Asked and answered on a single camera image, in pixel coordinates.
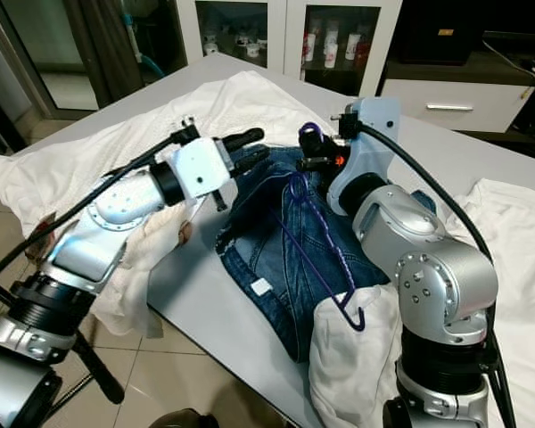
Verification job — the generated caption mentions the blue denim shorts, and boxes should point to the blue denim shorts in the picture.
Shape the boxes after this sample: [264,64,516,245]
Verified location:
[214,145,393,362]

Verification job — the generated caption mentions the purple plastic hanger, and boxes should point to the purple plastic hanger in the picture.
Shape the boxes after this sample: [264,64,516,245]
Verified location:
[272,122,366,333]

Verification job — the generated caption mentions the white glass-door cabinet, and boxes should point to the white glass-door cabinet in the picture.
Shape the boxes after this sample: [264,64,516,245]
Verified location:
[178,0,404,99]

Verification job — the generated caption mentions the glass sliding door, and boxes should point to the glass sliding door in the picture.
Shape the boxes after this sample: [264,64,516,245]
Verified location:
[0,0,188,117]

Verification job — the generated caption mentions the white cotton shirt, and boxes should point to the white cotton shirt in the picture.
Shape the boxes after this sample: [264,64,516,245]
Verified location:
[308,178,535,428]
[7,71,313,215]

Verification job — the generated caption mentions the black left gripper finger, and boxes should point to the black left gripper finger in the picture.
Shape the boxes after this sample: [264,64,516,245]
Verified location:
[218,128,265,152]
[230,147,268,177]

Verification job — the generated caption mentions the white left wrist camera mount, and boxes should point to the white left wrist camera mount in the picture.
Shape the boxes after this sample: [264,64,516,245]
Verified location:
[174,136,237,200]

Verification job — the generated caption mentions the dark grey curtain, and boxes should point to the dark grey curtain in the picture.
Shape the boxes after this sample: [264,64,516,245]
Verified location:
[67,0,139,103]

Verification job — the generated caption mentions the white drawer unit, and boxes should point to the white drawer unit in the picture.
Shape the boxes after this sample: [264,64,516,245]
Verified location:
[379,78,535,135]

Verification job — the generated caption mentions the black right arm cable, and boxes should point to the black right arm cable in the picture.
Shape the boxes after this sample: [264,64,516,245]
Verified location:
[357,123,520,428]

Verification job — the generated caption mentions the grey robot left foot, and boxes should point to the grey robot left foot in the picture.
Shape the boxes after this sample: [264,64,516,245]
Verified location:
[150,408,219,428]

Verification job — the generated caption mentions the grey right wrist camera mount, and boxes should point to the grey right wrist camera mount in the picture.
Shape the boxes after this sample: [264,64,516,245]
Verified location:
[328,96,402,215]

